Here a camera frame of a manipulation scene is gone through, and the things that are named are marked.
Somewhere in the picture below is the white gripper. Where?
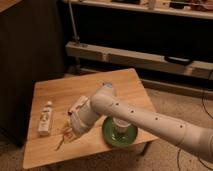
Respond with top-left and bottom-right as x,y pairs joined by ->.
61,115 -> 89,142

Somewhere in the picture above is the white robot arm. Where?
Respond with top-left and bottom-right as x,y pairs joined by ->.
62,84 -> 213,163

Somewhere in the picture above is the ceramic cup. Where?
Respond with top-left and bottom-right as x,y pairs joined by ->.
113,118 -> 130,134

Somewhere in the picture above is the wooden table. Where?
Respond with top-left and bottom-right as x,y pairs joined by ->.
23,69 -> 155,169

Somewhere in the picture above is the white bottle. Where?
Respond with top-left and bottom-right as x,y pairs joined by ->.
38,101 -> 53,136

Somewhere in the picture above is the green plate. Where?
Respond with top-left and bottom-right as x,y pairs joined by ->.
102,117 -> 138,147

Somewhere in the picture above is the blue sponge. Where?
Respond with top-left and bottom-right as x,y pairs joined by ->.
103,82 -> 113,88

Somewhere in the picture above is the wooden shelf beam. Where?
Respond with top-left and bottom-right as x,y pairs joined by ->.
65,42 -> 213,78

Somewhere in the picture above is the metal stand pole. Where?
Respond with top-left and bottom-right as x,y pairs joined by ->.
68,0 -> 86,46

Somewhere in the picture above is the black object on beam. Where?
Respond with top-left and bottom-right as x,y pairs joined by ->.
164,56 -> 193,66

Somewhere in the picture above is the black cable on floor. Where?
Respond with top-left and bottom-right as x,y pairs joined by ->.
176,69 -> 213,171

